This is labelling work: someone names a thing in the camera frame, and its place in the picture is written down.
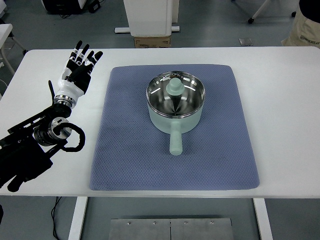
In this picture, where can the right white table leg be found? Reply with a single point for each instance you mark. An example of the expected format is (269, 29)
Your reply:
(262, 218)

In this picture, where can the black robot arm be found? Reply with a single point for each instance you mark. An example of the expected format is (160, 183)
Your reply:
(27, 150)

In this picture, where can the white wheeled chair base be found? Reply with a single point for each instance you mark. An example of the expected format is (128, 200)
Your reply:
(265, 12)

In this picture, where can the white table leg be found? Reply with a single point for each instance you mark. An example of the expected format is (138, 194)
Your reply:
(78, 218)
(262, 218)

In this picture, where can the black equipment on floor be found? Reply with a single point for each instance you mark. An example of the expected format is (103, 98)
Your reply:
(71, 7)

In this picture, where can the left white table leg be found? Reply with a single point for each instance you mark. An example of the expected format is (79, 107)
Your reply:
(78, 218)

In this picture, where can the white cabinet on stand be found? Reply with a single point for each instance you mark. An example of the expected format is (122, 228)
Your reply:
(150, 18)

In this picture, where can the blue quilted mat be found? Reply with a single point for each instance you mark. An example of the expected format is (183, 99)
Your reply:
(131, 154)

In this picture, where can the metal floor plate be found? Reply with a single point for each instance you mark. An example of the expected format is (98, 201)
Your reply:
(171, 229)

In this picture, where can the beige tote bag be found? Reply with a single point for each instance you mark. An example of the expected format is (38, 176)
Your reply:
(304, 32)

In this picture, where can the glass lid with green knob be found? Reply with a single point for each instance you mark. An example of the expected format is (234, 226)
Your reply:
(175, 94)

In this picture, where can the grey floor outlet cover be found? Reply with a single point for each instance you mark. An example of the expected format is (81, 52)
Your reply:
(245, 42)

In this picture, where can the cardboard box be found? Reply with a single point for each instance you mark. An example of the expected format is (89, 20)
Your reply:
(152, 42)

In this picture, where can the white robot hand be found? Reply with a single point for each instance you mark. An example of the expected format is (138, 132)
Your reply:
(75, 78)

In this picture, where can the green pot with handle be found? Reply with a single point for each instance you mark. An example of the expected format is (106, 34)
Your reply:
(175, 120)

